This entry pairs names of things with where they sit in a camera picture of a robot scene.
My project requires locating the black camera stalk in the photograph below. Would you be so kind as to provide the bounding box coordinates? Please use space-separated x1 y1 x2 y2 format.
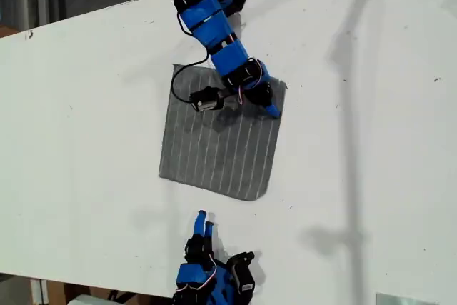
218 87 243 101

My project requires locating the grey striped square towel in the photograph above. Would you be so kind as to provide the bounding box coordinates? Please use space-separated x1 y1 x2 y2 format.
158 63 288 203

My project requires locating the white bracket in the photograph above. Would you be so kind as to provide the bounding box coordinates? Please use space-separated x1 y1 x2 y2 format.
29 278 49 305

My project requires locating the brown cardboard box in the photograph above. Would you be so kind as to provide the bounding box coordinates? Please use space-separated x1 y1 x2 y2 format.
46 279 69 305

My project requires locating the black camera cable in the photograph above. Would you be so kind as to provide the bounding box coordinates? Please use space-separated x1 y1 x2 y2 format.
170 52 211 104

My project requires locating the black camera box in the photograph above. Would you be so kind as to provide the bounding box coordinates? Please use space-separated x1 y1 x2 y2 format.
228 251 256 296
189 86 226 114

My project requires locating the white grey container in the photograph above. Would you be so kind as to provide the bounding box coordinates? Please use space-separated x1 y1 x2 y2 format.
69 294 112 305

